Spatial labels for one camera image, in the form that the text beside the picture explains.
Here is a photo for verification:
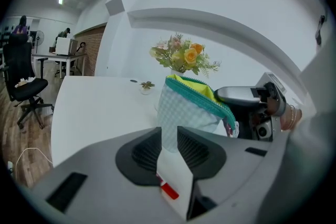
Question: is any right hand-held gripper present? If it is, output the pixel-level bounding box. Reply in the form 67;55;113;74
214;72;287;142

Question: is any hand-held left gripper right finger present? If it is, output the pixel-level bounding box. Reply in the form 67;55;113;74
176;125;271;224

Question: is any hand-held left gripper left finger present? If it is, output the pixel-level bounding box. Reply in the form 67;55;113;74
30;126;189;224

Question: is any clear zip pouch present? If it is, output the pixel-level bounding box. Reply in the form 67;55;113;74
156;73;240;154

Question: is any red pen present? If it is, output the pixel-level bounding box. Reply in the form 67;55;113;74
156;172;180;200

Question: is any person's right forearm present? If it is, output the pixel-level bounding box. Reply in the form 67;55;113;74
279;104;303;134

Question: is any white ribbed vase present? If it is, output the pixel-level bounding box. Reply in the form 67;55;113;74
170;68;187;78

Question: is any white table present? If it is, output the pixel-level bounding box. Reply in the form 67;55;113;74
50;75;195;221

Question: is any artificial flower bouquet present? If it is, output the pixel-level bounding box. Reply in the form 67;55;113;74
149;31;222;79

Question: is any small potted plant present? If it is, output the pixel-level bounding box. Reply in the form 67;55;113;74
139;81;156;95

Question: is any dark desk with white legs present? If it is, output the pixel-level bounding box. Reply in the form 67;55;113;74
31;52;88;80

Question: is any white box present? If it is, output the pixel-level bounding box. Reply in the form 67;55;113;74
55;37;79;56

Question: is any black office chair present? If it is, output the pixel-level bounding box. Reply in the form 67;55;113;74
1;33;55;130

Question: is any standing fan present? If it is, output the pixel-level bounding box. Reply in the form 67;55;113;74
34;29;45;55

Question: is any white cable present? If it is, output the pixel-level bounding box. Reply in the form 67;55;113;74
15;147;54;174

